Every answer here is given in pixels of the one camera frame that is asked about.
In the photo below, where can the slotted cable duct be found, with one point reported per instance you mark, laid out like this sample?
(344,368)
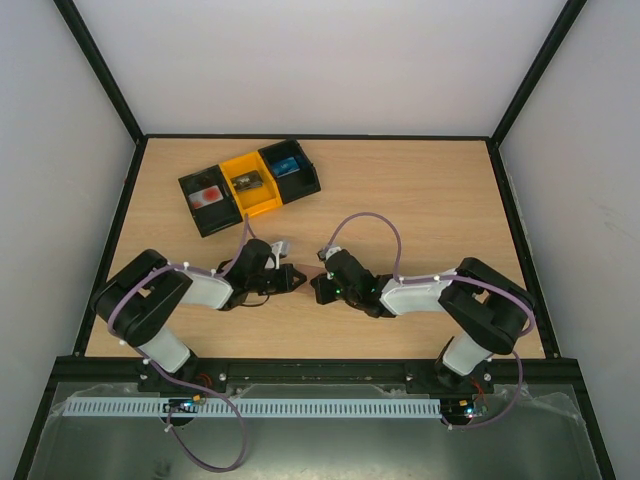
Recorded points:
(254,408)

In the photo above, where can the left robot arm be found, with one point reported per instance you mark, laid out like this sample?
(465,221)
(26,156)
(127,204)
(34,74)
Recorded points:
(137,302)

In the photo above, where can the black aluminium frame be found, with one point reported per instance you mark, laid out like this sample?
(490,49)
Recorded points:
(328,69)

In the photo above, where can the black bin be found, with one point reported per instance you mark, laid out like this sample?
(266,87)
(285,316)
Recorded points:
(219,216)
(295,175)

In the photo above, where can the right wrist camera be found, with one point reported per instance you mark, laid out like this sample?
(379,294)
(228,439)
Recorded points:
(326,252)

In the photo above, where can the yellow bin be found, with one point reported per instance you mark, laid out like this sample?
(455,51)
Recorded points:
(257,201)

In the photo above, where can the black bin left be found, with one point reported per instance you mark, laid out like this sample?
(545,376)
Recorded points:
(219,216)

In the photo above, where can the red white card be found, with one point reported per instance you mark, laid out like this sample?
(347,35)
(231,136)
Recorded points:
(205,197)

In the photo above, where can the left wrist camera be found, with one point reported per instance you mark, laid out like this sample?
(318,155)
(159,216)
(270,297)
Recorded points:
(279,251)

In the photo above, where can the black bin right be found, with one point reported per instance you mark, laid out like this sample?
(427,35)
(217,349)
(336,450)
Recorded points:
(295,175)

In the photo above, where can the dark brown card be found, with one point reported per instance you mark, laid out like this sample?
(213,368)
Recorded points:
(247,181)

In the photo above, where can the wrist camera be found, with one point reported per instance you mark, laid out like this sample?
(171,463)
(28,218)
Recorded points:
(279,251)
(326,252)

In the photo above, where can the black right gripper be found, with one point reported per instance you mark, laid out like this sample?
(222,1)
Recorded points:
(324,288)

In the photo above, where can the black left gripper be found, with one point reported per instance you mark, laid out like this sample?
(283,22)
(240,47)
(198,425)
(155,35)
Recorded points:
(286,284)

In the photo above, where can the blue card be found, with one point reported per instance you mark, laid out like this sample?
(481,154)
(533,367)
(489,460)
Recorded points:
(285,167)

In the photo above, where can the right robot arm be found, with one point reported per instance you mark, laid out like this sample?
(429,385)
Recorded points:
(492,311)

